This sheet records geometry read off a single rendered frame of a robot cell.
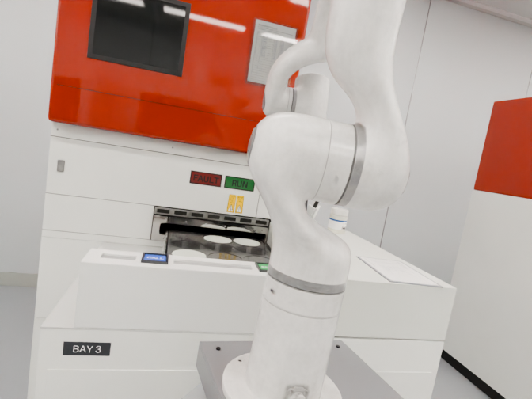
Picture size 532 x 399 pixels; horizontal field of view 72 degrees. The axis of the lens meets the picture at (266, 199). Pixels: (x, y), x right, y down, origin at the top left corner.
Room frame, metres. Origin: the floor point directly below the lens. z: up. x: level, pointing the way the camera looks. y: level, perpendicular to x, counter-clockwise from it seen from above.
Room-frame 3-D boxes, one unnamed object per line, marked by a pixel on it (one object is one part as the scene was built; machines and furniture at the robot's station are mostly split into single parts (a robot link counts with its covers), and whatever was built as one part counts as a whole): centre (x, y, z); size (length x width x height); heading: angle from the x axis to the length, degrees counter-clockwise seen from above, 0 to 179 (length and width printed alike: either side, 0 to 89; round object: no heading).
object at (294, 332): (0.54, -0.08, 0.96); 0.19 x 0.19 x 0.18
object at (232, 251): (1.18, 0.12, 0.90); 0.34 x 0.34 x 0.01; 15
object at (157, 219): (1.37, 0.19, 0.89); 0.44 x 0.02 x 0.10; 105
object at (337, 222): (1.45, -0.30, 1.01); 0.07 x 0.07 x 0.10
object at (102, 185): (1.34, 0.36, 1.02); 0.81 x 0.03 x 0.40; 105
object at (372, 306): (1.18, -0.28, 0.89); 0.62 x 0.35 x 0.14; 15
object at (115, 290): (0.81, 0.09, 0.89); 0.55 x 0.09 x 0.14; 105
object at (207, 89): (1.65, 0.44, 1.52); 0.81 x 0.75 x 0.60; 105
